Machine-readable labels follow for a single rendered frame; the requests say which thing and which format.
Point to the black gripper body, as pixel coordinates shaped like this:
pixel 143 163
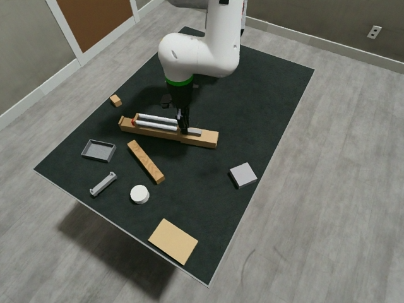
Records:
pixel 182 102

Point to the brown wooden bar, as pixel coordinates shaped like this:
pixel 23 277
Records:
pixel 146 162

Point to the white cylinder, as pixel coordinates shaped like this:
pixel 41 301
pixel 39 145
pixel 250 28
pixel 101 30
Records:
pixel 139 194

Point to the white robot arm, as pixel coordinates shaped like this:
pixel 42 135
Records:
pixel 216 54

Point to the white rectangular bar with pegs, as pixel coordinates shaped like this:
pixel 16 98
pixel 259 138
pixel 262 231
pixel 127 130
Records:
pixel 103 184

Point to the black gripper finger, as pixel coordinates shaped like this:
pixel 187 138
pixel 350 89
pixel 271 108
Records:
pixel 187 116
pixel 181 120

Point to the tan flat rectangular board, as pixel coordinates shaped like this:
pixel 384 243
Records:
pixel 173 241

